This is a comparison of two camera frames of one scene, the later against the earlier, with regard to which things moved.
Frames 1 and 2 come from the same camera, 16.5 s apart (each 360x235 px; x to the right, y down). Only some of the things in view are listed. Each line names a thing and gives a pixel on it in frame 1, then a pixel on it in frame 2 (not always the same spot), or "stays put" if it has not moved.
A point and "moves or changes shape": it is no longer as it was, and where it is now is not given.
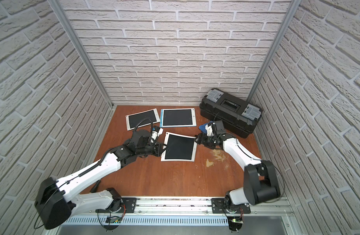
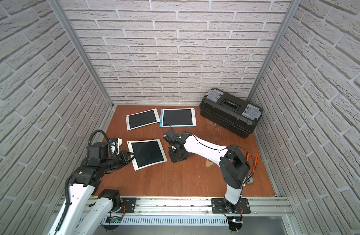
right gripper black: x=203 y=139 → x=173 y=158
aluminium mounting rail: x=187 y=206 stays put
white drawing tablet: x=132 y=120 stays put
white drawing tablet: x=180 y=148 moves or changes shape
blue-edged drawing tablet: x=177 y=117 stays put
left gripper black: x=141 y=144 → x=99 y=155
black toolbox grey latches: x=238 y=116 stays put
